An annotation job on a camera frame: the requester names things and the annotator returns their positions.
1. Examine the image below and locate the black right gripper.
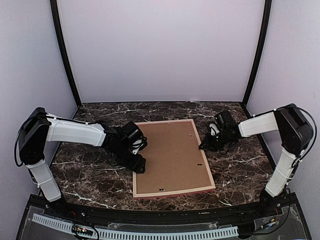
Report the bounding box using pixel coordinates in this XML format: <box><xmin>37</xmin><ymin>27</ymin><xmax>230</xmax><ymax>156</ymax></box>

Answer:
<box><xmin>199</xmin><ymin>130</ymin><xmax>233</xmax><ymax>152</ymax></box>

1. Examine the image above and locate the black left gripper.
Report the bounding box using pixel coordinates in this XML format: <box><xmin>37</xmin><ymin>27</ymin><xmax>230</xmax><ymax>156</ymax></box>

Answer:
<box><xmin>110</xmin><ymin>141</ymin><xmax>146</xmax><ymax>173</ymax></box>

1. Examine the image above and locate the brown cardboard backing board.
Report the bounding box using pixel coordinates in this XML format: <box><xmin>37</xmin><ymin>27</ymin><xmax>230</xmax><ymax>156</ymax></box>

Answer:
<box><xmin>135</xmin><ymin>121</ymin><xmax>213</xmax><ymax>195</ymax></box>

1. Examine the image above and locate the pink wooden picture frame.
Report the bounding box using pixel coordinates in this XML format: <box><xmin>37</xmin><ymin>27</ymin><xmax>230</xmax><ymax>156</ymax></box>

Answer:
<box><xmin>131</xmin><ymin>118</ymin><xmax>217</xmax><ymax>200</ymax></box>

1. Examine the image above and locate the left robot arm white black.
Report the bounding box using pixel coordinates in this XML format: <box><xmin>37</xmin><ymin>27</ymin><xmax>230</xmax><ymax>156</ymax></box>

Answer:
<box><xmin>14</xmin><ymin>107</ymin><xmax>148</xmax><ymax>218</ymax></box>

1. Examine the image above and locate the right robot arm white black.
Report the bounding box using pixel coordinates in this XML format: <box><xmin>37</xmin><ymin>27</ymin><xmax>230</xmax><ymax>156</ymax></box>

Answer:
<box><xmin>198</xmin><ymin>103</ymin><xmax>318</xmax><ymax>217</ymax></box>

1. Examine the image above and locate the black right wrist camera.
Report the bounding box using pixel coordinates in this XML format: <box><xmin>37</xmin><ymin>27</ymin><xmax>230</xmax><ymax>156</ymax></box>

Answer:
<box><xmin>214</xmin><ymin>110</ymin><xmax>237</xmax><ymax>130</ymax></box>

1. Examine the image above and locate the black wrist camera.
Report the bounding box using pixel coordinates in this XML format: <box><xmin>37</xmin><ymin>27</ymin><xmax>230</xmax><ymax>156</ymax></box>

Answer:
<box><xmin>214</xmin><ymin>110</ymin><xmax>237</xmax><ymax>130</ymax></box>
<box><xmin>121</xmin><ymin>122</ymin><xmax>148</xmax><ymax>154</ymax></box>

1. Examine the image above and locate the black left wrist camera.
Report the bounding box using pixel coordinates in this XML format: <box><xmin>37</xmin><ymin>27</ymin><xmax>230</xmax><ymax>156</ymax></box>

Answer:
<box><xmin>121</xmin><ymin>122</ymin><xmax>148</xmax><ymax>154</ymax></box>

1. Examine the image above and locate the black front table rail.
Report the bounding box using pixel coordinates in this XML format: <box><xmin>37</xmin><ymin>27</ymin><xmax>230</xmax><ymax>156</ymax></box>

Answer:
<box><xmin>27</xmin><ymin>193</ymin><xmax>298</xmax><ymax>226</ymax></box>

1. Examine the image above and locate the white slotted cable duct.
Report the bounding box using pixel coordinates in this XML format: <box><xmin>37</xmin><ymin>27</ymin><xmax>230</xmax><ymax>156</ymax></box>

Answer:
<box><xmin>31</xmin><ymin>213</ymin><xmax>239</xmax><ymax>240</ymax></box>

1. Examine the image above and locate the black right corner post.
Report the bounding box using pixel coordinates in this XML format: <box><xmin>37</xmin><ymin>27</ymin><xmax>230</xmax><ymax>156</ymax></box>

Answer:
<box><xmin>241</xmin><ymin>0</ymin><xmax>272</xmax><ymax>108</ymax></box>

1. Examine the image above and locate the black corner post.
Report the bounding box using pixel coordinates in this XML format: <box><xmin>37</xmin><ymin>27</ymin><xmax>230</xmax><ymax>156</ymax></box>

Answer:
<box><xmin>241</xmin><ymin>0</ymin><xmax>272</xmax><ymax>108</ymax></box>
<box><xmin>49</xmin><ymin>0</ymin><xmax>82</xmax><ymax>108</ymax></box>

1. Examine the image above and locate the black left corner post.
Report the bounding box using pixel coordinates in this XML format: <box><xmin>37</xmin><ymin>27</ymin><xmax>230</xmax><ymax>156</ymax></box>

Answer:
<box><xmin>49</xmin><ymin>0</ymin><xmax>82</xmax><ymax>108</ymax></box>

